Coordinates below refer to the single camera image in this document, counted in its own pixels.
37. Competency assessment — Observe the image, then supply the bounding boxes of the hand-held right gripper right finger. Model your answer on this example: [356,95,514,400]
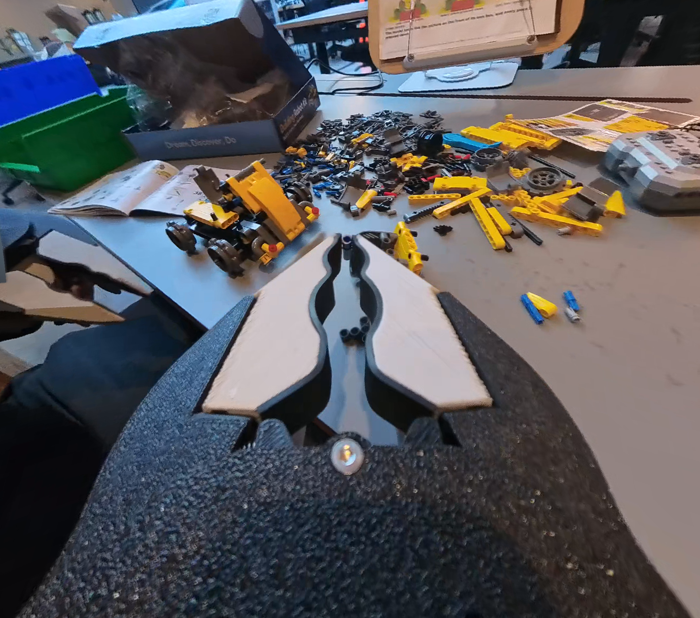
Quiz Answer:
[350,233,494,419]

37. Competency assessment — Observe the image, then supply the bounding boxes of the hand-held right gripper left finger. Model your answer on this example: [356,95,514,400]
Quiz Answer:
[201,233,344,427]

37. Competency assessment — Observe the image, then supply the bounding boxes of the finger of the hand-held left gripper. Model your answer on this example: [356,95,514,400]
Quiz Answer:
[0,272,125,326]
[0,209,155,297]

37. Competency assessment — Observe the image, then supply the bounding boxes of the background desk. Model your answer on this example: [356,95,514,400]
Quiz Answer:
[276,3,370,61]

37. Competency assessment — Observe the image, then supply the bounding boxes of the instruction booklet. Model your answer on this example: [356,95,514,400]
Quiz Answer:
[48,160,241,218]

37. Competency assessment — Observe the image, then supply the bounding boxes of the person's legs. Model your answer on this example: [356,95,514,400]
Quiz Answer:
[11,295,219,466]

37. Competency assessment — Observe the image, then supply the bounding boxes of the green storage bin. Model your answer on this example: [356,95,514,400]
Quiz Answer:
[0,85,137,192]

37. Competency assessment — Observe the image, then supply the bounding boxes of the yellow grey wheel assembly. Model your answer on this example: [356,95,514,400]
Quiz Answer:
[358,221,429,277]

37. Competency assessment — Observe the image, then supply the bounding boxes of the pile of yellow beams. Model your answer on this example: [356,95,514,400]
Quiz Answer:
[407,115,627,251]

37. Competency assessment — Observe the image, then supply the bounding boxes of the yellow toy brick car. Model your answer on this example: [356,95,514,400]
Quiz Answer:
[166,160,320,279]

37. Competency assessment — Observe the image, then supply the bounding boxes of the clear plastic bag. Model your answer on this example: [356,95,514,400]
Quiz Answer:
[126,85,181,132]

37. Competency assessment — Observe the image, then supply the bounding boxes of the dark blue kit box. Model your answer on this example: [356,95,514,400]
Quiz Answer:
[74,0,320,162]

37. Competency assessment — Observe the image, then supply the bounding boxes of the blue brick separator tool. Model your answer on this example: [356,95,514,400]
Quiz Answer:
[442,132,503,155]

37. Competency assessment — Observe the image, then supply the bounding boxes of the silver monitor stand base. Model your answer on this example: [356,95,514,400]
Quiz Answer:
[398,61,519,93]

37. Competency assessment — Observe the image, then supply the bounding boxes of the grey battery box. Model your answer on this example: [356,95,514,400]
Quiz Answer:
[602,128,700,214]

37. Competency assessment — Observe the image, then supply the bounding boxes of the yellow sticker sheet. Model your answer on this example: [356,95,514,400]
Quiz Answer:
[517,98,700,153]

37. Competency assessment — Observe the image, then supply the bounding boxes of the black cable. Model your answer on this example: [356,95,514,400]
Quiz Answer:
[306,57,386,96]

